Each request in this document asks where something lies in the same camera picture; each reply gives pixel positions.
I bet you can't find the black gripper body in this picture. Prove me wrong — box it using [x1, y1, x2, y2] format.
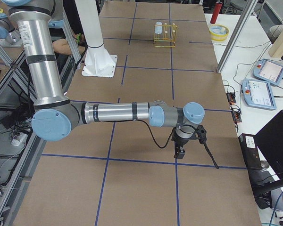
[172, 133, 190, 147]

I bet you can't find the light blue plastic cup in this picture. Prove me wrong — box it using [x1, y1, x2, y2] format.
[154, 21, 163, 35]

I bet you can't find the black computer box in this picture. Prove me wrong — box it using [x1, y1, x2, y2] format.
[239, 133, 263, 170]

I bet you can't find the near blue teach pendant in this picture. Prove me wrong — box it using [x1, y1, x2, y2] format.
[242, 79, 276, 110]

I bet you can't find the blue teach pendant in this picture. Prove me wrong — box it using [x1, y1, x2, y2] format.
[242, 79, 276, 110]
[253, 59, 283, 86]

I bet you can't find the black monitor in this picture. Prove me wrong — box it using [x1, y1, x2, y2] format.
[254, 110, 283, 194]

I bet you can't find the far blue teach pendant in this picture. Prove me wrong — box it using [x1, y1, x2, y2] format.
[253, 59, 283, 86]

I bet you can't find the red cylinder bottle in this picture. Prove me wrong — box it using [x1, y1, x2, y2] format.
[210, 1, 223, 24]

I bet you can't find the seated person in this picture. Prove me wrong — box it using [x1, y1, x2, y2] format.
[52, 0, 85, 56]

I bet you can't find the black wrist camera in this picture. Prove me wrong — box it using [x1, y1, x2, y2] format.
[196, 125, 207, 145]

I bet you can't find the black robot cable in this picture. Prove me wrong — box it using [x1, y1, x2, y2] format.
[113, 119, 219, 170]

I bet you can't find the gold wire cup holder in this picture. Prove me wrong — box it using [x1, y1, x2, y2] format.
[153, 23, 178, 48]

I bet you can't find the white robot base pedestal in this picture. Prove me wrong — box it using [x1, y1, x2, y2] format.
[77, 0, 117, 78]

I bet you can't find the aluminium frame post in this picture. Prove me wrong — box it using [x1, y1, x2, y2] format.
[216, 0, 258, 73]

